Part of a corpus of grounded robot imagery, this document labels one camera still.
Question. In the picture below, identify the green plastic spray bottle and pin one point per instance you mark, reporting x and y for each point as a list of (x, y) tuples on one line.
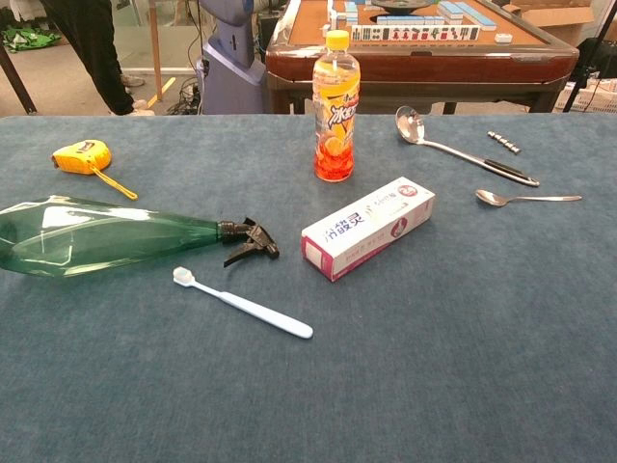
[(96, 236)]

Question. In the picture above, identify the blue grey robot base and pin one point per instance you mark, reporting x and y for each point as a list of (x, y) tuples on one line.
[(231, 72)]

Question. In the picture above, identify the orange drink bottle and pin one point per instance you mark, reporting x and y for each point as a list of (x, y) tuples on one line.
[(336, 96)]

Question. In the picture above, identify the black tripod stand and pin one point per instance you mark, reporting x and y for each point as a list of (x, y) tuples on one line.
[(585, 62)]

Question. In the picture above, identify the white pink toothpaste box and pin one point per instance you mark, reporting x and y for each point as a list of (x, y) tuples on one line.
[(366, 226)]

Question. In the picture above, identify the light blue toothbrush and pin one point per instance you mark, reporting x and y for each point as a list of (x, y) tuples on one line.
[(260, 311)]

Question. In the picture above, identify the steel ladle black grip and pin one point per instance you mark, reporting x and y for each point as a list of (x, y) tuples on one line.
[(410, 123)]

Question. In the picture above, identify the blue table cloth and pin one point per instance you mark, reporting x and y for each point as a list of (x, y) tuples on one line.
[(434, 337)]

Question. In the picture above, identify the small steel spoon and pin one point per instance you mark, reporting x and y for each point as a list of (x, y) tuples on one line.
[(489, 198)]

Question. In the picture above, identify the brown mahjong table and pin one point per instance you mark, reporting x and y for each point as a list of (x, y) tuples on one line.
[(410, 67)]

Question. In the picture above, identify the white sneaker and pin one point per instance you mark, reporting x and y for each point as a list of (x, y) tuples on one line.
[(140, 110), (132, 80)]

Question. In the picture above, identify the row of face-up mahjong tiles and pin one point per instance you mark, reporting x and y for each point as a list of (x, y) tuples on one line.
[(414, 33)]

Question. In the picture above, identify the yellow tape measure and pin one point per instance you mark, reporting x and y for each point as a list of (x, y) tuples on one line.
[(82, 156)]

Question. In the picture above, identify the single white mahjong tile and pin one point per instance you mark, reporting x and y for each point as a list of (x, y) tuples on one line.
[(503, 38)]

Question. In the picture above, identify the person's dark trouser leg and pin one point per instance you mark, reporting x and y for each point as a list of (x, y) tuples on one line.
[(96, 48)]

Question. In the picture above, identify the white plastic crate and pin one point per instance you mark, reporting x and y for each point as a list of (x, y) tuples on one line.
[(595, 99)]

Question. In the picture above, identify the cardboard box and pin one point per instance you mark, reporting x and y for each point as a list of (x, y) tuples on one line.
[(569, 26)]

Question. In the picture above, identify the green bag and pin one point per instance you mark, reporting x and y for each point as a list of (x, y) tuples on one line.
[(29, 39)]

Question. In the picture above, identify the blue-backed mahjong tile wall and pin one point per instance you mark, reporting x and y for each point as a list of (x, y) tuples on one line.
[(467, 14), (410, 19)]

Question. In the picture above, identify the wooden post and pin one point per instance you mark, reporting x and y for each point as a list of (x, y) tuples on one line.
[(155, 48)]

